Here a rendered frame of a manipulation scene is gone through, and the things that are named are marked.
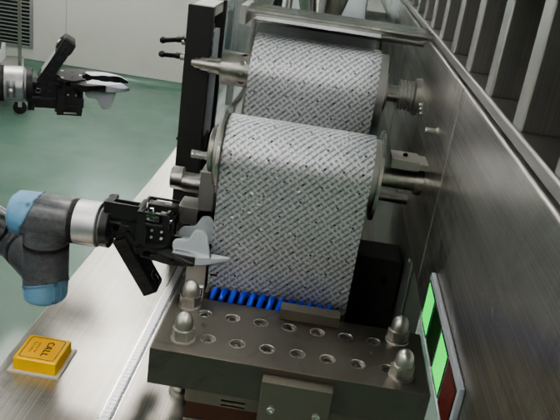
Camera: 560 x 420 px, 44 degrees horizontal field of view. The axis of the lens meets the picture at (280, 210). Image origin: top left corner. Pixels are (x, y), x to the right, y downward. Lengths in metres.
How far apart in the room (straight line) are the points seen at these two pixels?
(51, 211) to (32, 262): 0.10
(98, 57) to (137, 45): 0.40
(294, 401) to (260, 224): 0.29
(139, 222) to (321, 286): 0.31
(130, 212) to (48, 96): 0.53
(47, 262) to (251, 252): 0.33
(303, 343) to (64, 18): 6.26
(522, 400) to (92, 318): 0.92
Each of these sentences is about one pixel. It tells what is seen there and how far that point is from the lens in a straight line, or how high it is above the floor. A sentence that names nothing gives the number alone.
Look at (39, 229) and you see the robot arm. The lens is 1.18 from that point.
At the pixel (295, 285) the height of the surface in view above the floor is 1.06.
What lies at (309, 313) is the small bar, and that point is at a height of 1.05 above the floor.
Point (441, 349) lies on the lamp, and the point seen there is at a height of 1.20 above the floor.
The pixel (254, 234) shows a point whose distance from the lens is 1.13.
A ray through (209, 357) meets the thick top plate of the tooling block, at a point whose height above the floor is 1.03.
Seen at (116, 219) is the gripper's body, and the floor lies 1.13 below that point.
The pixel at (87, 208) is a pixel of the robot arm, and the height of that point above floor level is 1.14.
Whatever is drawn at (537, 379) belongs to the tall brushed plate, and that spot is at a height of 1.34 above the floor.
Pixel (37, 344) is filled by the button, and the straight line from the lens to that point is 1.22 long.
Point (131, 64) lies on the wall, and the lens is 7.00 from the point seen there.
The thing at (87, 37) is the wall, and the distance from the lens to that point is 7.09.
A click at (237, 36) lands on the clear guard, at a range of 2.10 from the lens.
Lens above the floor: 1.61
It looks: 22 degrees down
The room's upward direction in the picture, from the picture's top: 8 degrees clockwise
